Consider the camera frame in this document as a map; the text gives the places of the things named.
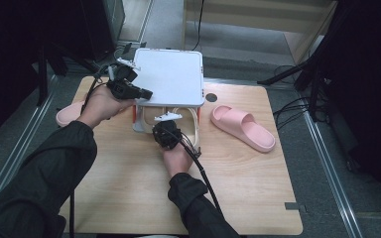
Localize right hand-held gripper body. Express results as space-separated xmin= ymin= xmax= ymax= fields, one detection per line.
xmin=152 ymin=111 xmax=184 ymax=150

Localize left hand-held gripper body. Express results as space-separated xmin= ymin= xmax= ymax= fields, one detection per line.
xmin=106 ymin=58 xmax=143 ymax=101

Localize cream slipper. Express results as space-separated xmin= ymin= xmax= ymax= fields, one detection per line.
xmin=170 ymin=107 xmax=200 ymax=148

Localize white shoe rack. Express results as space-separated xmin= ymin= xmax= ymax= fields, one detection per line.
xmin=131 ymin=48 xmax=206 ymax=149

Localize person's right hand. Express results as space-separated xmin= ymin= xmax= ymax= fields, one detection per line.
xmin=162 ymin=143 xmax=194 ymax=179

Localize person's left hand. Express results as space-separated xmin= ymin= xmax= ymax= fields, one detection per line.
xmin=76 ymin=84 xmax=137 ymax=130

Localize pink slipper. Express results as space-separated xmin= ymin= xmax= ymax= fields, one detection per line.
xmin=210 ymin=104 xmax=277 ymax=154
xmin=55 ymin=99 xmax=88 ymax=128

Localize black cabinet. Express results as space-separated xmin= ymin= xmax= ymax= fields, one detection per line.
xmin=78 ymin=0 xmax=126 ymax=62

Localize black metal stand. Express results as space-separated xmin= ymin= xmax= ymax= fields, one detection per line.
xmin=257 ymin=0 xmax=355 ymax=122
xmin=36 ymin=43 xmax=68 ymax=107

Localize wooden shelf unit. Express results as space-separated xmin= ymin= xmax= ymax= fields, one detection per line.
xmin=182 ymin=0 xmax=340 ymax=65

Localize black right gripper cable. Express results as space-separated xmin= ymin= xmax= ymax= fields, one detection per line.
xmin=175 ymin=127 xmax=224 ymax=216

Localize black hanging cable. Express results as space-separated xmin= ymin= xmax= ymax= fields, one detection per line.
xmin=191 ymin=0 xmax=206 ymax=53

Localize black floor cables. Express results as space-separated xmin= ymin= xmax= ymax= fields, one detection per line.
xmin=272 ymin=63 xmax=328 ymax=130

